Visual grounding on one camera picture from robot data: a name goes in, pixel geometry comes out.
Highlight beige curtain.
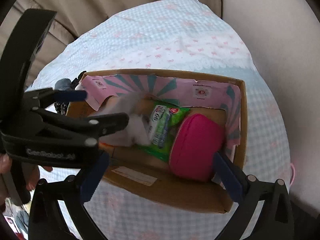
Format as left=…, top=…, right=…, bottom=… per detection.
left=1, top=0, right=222, bottom=86

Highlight white soft cloth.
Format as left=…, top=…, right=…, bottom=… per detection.
left=92, top=92, right=151, bottom=147

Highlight person's left hand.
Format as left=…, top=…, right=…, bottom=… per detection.
left=1, top=153, right=53, bottom=207

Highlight black printed scrunchie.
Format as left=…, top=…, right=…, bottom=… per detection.
left=54, top=101, right=69, bottom=115

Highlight green wet wipes pack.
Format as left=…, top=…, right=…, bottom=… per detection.
left=138, top=101, right=190, bottom=163

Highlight grey fluffy pompom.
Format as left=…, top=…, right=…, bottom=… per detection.
left=54, top=78, right=72, bottom=91

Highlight pink patterned cardboard box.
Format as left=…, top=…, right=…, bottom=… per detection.
left=67, top=69, right=247, bottom=213

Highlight magenta pouch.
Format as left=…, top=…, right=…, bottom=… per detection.
left=169, top=113, right=225, bottom=182

